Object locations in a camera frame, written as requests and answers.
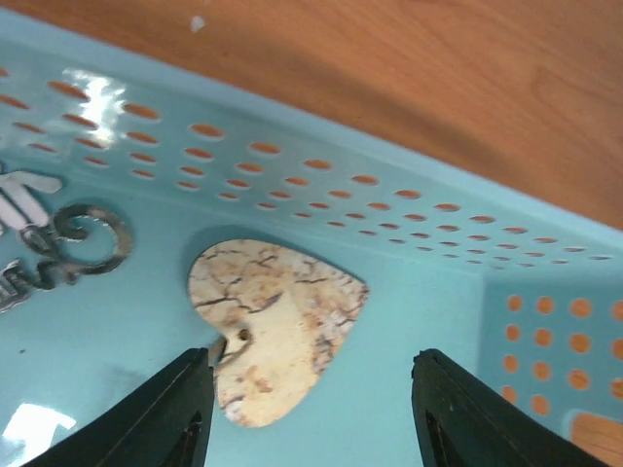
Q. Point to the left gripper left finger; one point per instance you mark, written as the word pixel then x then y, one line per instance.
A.
pixel 166 421

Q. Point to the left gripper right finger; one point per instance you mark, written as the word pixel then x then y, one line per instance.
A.
pixel 460 421

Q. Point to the beige wooden heart ornament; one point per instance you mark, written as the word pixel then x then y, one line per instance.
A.
pixel 283 315

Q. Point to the blue plastic basket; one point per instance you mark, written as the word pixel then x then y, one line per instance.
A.
pixel 525 296

